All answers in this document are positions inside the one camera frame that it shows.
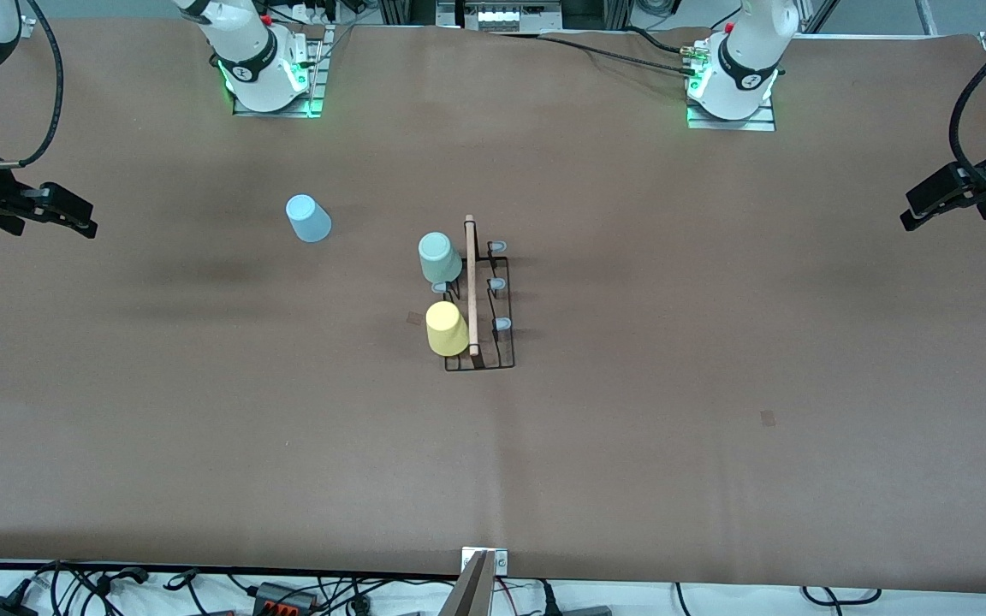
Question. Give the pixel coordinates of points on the sage green plastic cup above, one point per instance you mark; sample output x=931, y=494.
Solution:
x=439, y=257

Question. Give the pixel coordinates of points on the yellow plastic cup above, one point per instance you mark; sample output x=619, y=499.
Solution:
x=446, y=334

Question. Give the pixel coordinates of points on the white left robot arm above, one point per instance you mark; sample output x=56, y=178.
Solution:
x=745, y=60

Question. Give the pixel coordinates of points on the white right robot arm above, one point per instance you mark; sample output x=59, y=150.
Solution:
x=245, y=51

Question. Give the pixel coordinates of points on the light blue plastic cup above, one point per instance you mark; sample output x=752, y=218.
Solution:
x=309, y=218

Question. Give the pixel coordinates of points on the brown table mat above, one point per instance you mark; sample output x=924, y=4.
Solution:
x=715, y=342

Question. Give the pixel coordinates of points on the white power strip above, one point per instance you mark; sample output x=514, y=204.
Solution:
x=313, y=13

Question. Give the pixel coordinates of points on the black power adapter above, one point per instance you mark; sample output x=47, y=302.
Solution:
x=1, y=609

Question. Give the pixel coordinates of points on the black orange connector block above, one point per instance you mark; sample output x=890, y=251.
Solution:
x=283, y=596

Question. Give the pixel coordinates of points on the grey device with white connectors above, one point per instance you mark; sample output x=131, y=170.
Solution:
x=501, y=15

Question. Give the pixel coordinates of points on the black plug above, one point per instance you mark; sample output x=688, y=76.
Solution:
x=547, y=603

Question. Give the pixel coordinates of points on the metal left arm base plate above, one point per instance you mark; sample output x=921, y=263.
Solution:
x=733, y=125

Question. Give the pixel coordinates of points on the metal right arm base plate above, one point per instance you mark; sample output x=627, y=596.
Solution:
x=315, y=85

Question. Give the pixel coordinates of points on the black aluminium frame profile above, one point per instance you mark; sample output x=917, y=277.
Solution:
x=399, y=10

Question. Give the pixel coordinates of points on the small metal bracket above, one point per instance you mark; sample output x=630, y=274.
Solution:
x=500, y=560

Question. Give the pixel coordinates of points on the brown wedge shaped post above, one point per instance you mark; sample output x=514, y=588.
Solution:
x=472, y=595

